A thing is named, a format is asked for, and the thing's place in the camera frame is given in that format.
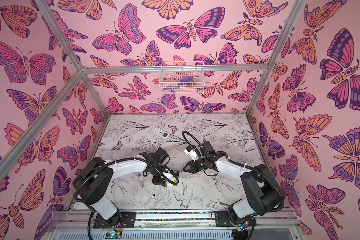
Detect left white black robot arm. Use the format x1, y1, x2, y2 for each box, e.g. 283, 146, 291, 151
73, 148, 180, 226

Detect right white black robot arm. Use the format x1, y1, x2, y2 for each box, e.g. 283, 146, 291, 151
183, 142, 285, 221

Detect purple item in basket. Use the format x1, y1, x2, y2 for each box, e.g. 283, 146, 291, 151
179, 76, 194, 85

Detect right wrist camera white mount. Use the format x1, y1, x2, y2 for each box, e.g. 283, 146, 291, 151
184, 146, 202, 162

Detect right black corrugated cable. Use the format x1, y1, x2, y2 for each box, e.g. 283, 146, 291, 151
181, 130, 285, 212

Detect white wire basket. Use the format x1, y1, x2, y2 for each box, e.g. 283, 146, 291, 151
158, 61, 205, 95

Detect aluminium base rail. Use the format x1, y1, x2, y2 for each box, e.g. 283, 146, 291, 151
45, 209, 305, 240

